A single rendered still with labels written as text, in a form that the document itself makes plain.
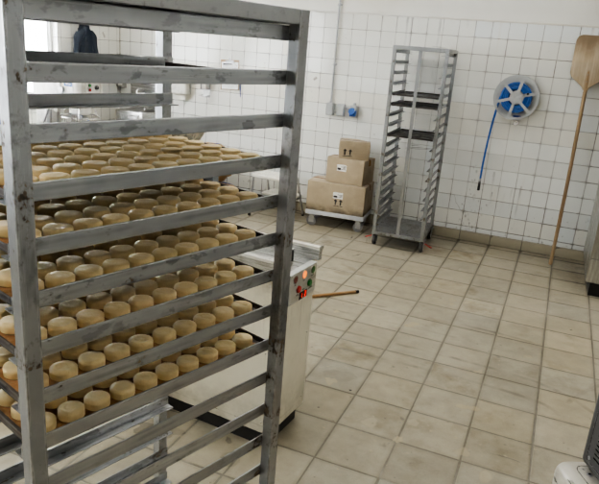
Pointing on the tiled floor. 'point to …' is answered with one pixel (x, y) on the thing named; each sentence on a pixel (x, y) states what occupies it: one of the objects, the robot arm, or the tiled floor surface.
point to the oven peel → (583, 73)
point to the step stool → (274, 188)
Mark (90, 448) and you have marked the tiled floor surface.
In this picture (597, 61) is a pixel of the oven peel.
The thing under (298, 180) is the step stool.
